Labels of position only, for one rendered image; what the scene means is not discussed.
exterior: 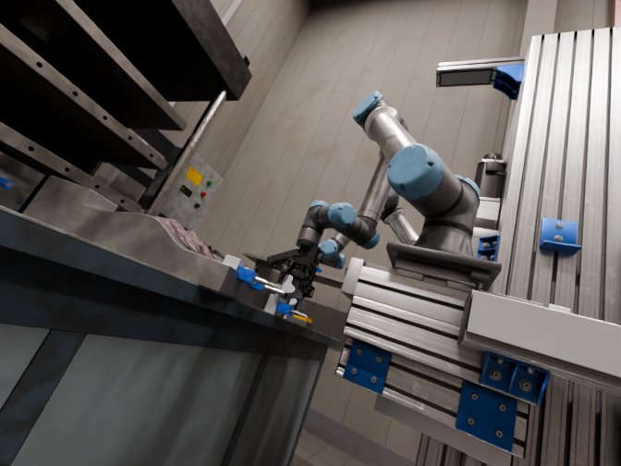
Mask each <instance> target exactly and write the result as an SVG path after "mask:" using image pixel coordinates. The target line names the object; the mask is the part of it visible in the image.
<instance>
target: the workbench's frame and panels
mask: <svg viewBox="0 0 621 466"><path fill-rule="evenodd" d="M329 345H330V346H333V347H337V348H339V345H340V341H338V340H335V339H333V338H330V337H327V336H324V335H322V334H319V333H317V332H314V331H311V330H309V329H307V328H305V327H302V326H299V325H295V324H293V323H290V322H288V321H286V320H283V319H281V318H278V317H276V316H273V315H270V314H269V313H265V312H262V311H260V310H257V309H254V308H252V307H250V306H248V305H245V304H243V303H240V302H237V301H235V300H231V299H229V298H226V297H224V296H221V295H219V294H216V293H214V292H211V291H209V290H207V289H204V288H200V287H197V286H195V285H192V284H190V283H188V282H186V281H183V280H180V279H178V278H175V277H173V276H169V275H167V274H164V273H162V272H159V271H157V270H154V269H151V268H150V267H147V266H145V265H142V264H138V263H135V262H133V261H130V260H129V259H126V258H123V257H121V256H118V255H116V254H113V253H111V252H109V251H105V250H102V249H100V248H97V247H94V246H92V245H90V244H88V243H85V242H83V241H80V240H77V239H73V238H71V237H69V236H66V235H64V234H61V233H59V232H56V231H54V230H52V229H49V228H47V227H43V226H40V225H37V224H35V223H32V222H31V221H28V220H26V219H23V218H20V217H18V216H15V215H12V214H10V213H7V212H4V211H2V210H0V466H290V465H291V462H292V460H293V457H294V454H295V450H296V447H297V444H298V440H299V437H300V434H301V431H302V428H303V424H304V422H305V419H306V416H307V413H308V410H309V407H310V404H311V399H312V396H313V393H314V390H315V387H316V385H317V382H318V379H319V375H320V372H321V369H322V367H323V362H324V359H325V356H326V353H327V351H328V347H329Z"/></svg>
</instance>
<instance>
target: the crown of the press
mask: <svg viewBox="0 0 621 466"><path fill-rule="evenodd" d="M73 1H74V2H75V4H76V5H77V6H78V7H79V8H80V9H81V10H82V11H83V12H84V13H85V14H86V15H87V16H88V17H89V19H90V20H91V21H92V22H93V23H94V24H95V25H96V26H97V27H98V28H99V29H100V30H101V31H102V33H103V34H104V35H105V36H106V37H107V38H108V39H109V40H110V41H111V42H112V43H113V44H114V45H115V46H116V48H117V49H118V50H119V51H120V52H121V53H122V54H123V55H124V56H125V57H126V58H127V59H128V61H129V62H130V63H131V64H132V65H133V66H134V67H135V68H136V69H137V70H138V71H139V72H140V73H141V74H142V76H143V77H144V78H145V79H146V80H147V81H148V82H150V84H151V85H152V86H153V87H154V88H155V90H156V91H158V92H159V93H160V94H161V95H162V96H163V97H164V98H165V100H166V101H167V102H210V101H211V100H212V99H213V96H214V95H215V93H216V91H217V90H218V88H219V87H224V88H225V89H227V91H228V93H229V94H228V96H227V98H226V99H225V100H226V101H239V99H240V97H241V95H242V93H243V92H244V91H245V89H246V87H247V86H248V84H249V82H250V79H251V78H252V74H251V73H250V70H249V65H250V62H249V60H248V58H247V56H246V55H244V54H241V53H240V52H239V51H238V49H237V47H236V46H235V44H234V42H233V40H232V38H231V37H230V35H229V33H228V31H227V30H226V28H225V25H224V24H223V22H222V20H221V19H220V17H219V16H218V14H217V12H216V10H215V9H214V7H213V4H212V3H211V1H210V0H73ZM11 26H12V28H13V29H14V30H15V32H16V33H17V34H18V35H19V36H20V37H21V38H22V39H24V40H25V41H26V42H27V43H29V44H30V45H32V46H33V47H35V48H37V49H39V50H41V51H43V52H45V53H48V52H49V51H50V50H51V49H52V47H53V46H54V45H55V39H54V38H53V36H52V35H51V34H50V33H49V32H48V31H47V30H46V29H45V28H44V27H43V26H42V25H40V24H39V23H38V22H36V21H35V20H34V19H32V18H30V17H28V16H25V15H22V14H20V15H18V16H17V17H16V18H15V19H14V20H13V21H12V22H11Z"/></svg>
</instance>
